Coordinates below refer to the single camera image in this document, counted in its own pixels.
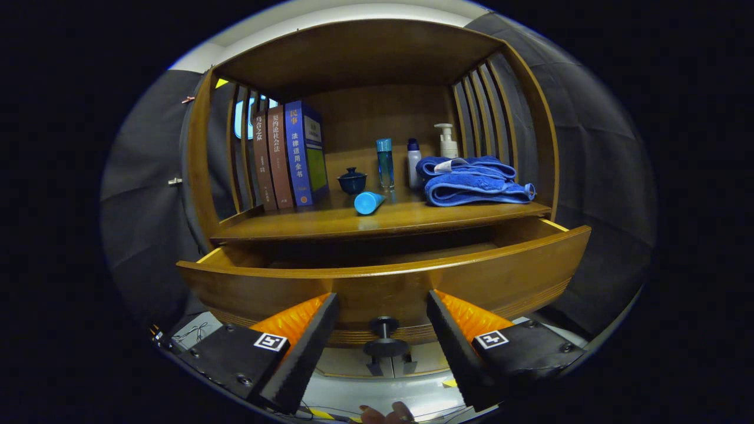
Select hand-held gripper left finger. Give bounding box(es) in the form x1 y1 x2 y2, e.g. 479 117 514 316
171 292 340 415

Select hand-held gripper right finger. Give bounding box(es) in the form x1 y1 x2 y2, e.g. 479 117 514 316
426 289 590 413

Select black drawer knob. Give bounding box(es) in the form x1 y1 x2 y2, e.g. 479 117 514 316
363 316 410 358

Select wooden drawer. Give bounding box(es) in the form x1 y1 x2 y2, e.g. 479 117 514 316
177 218 592 348

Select blue white cosmetic tube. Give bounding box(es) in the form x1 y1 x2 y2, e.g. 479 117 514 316
353 191 386 216

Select wooden cabinet door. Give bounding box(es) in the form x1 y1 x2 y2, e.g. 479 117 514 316
315 347 386 379
386 342 453 376

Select wooden countertop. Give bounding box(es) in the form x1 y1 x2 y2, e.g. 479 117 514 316
211 188 553 243

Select wooden cabinet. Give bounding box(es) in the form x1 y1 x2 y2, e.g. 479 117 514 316
180 19 560 380

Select folded blue towel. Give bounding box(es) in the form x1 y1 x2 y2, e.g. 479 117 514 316
416 155 537 207

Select blue lidded teacup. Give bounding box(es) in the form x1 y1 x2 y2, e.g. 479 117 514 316
337 167 368 195

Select white bottle blue cap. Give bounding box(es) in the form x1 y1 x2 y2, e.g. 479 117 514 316
407 138 423 189

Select dark brown book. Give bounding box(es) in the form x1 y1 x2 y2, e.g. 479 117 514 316
252 111 279 211

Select reddish brown book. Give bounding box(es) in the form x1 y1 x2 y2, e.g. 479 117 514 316
266 106 295 210

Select thick blue book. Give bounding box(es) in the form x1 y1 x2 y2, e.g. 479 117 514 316
285 100 329 207

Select clear blue bottle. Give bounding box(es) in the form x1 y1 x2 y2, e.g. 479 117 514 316
376 138 395 191

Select white pump bottle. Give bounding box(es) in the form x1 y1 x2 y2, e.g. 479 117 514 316
434 123 459 159

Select thin grey cables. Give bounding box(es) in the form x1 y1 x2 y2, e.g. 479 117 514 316
174 321 210 343

